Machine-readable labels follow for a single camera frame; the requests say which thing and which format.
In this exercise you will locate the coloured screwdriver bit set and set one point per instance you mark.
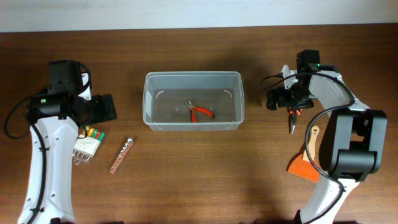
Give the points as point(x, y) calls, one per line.
point(87, 144)

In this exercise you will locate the clear plastic container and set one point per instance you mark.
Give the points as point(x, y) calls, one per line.
point(166, 93)

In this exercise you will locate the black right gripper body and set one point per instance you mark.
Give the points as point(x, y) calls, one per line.
point(295, 97)

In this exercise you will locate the orange black long-nose pliers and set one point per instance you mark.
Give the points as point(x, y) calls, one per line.
point(293, 116)

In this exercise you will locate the orange scraper wooden handle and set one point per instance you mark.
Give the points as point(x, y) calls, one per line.
point(300, 164)

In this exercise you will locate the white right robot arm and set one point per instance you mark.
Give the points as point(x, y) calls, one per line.
point(343, 144)

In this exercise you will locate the red handled small cutters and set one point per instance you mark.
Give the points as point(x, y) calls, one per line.
point(194, 108)

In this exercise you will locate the orange socket bit rail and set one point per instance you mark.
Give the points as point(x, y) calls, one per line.
point(119, 159)

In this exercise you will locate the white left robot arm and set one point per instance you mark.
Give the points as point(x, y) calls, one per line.
point(55, 115)

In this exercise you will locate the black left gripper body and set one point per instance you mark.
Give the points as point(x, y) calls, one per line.
point(96, 108)

